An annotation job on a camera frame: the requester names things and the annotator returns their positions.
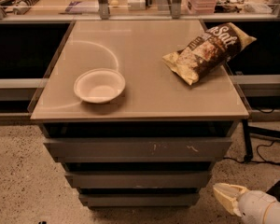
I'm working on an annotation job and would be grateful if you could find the white paper bowl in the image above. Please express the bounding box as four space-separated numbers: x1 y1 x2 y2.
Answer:
74 68 126 104

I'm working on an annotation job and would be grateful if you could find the black coiled tool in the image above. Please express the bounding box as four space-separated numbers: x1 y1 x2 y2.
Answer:
13 0 40 15

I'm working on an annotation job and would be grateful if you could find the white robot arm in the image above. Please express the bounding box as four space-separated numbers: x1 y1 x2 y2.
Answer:
213 183 280 224

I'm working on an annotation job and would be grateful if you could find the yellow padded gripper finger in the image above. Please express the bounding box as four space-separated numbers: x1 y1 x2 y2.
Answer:
213 183 247 199
214 189 241 217

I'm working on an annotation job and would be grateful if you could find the grey drawer cabinet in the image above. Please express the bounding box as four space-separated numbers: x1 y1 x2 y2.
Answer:
32 21 248 195

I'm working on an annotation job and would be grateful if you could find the brown chip bag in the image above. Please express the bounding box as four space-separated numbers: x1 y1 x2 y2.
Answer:
162 22 256 85

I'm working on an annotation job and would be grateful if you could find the purple white booklet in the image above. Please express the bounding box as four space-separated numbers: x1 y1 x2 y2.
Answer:
65 1 99 14

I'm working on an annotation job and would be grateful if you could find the black table leg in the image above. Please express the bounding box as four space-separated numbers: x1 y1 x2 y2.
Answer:
242 119 253 163

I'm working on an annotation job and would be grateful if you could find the black floor cable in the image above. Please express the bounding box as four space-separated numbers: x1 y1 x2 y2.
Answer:
222 139 280 167

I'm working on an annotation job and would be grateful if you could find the grey drawer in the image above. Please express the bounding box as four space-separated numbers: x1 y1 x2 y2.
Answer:
44 137 231 163
78 193 200 208
65 171 211 189

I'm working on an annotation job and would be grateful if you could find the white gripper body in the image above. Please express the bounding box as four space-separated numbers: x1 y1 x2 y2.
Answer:
237 190 276 224

